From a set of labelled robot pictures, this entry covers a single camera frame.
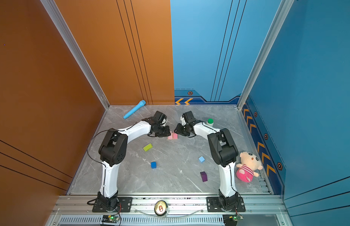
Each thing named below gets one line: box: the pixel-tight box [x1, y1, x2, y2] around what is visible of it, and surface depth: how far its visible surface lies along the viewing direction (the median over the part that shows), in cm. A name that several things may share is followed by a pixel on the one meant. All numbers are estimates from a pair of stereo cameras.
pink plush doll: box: [235, 151, 263, 183], surface depth 81 cm
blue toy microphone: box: [123, 99, 147, 120], surface depth 118 cm
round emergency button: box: [153, 200, 168, 217], surface depth 65 cm
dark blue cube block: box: [150, 161, 157, 170], surface depth 89 cm
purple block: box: [199, 171, 208, 183], surface depth 84 cm
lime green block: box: [143, 143, 153, 152], surface depth 96 cm
